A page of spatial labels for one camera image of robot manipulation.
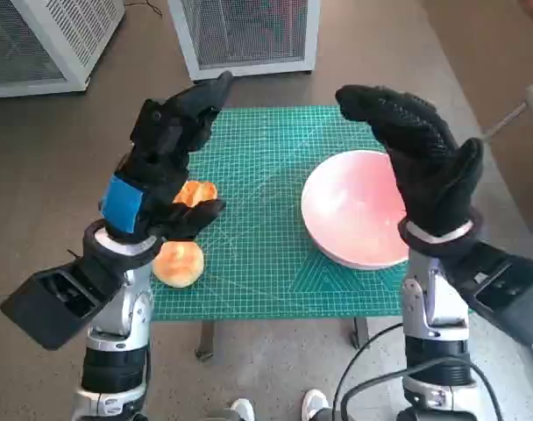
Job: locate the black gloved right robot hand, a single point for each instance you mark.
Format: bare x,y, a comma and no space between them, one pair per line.
424,149

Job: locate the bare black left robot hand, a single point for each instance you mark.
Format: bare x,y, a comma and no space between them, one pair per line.
161,144

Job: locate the long braided toy bread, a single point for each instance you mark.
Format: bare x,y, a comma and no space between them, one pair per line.
196,193

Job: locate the pink bowl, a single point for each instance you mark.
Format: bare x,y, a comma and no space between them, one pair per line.
350,210

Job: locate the round toy bread bun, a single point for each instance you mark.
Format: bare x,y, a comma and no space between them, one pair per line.
179,265

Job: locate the green cutting mat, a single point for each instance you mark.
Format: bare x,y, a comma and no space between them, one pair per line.
257,175

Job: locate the white mesh front cabinet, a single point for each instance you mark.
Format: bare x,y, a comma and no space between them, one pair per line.
244,35

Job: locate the white perforated mesh cabinet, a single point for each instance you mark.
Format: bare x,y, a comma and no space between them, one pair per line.
38,44

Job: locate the black table leg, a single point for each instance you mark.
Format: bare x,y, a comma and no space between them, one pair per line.
360,333
206,340

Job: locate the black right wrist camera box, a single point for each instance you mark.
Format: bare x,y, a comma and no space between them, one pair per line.
503,298

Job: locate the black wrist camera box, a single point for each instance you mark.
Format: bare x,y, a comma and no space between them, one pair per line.
503,298
51,307

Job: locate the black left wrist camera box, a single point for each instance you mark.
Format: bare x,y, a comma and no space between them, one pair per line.
51,307

